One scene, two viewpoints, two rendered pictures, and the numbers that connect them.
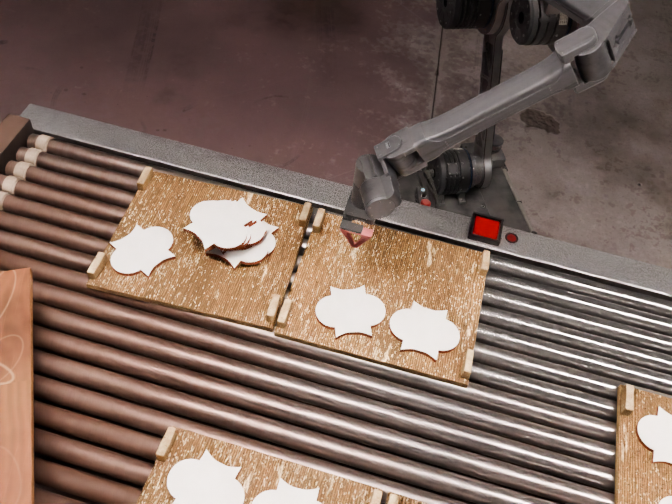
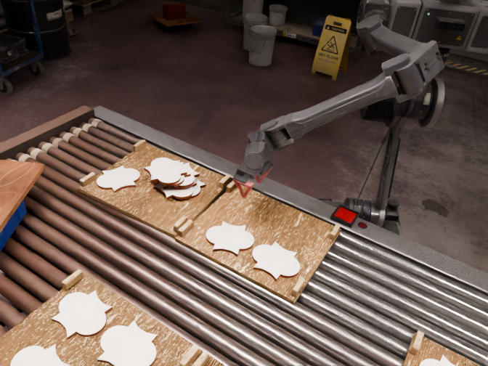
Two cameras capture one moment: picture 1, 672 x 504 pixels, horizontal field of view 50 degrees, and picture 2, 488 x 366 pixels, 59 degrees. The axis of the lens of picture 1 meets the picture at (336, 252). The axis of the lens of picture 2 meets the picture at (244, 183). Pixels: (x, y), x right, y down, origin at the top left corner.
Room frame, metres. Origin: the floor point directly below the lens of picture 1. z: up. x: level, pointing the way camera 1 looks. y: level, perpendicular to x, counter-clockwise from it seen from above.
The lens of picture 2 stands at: (-0.06, -0.39, 1.89)
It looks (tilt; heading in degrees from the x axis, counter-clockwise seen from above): 38 degrees down; 19
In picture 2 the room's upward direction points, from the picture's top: 6 degrees clockwise
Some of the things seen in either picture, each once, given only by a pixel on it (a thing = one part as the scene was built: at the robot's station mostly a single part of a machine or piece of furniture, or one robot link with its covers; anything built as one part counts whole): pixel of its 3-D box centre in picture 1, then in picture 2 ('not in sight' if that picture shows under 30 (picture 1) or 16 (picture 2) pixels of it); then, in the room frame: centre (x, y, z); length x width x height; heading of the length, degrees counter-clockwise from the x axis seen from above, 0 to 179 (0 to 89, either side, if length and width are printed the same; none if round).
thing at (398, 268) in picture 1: (387, 292); (261, 234); (0.91, -0.12, 0.93); 0.41 x 0.35 x 0.02; 81
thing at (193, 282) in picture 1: (206, 245); (157, 185); (0.97, 0.29, 0.93); 0.41 x 0.35 x 0.02; 83
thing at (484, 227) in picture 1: (485, 229); (345, 216); (1.13, -0.35, 0.92); 0.06 x 0.06 x 0.01; 81
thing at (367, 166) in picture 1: (369, 174); (256, 144); (0.99, -0.05, 1.20); 0.07 x 0.06 x 0.07; 18
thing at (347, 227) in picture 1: (358, 228); (247, 183); (0.96, -0.04, 1.06); 0.07 x 0.07 x 0.09; 81
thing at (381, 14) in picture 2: not in sight; (375, 23); (1.54, -0.25, 1.45); 0.09 x 0.08 x 0.12; 107
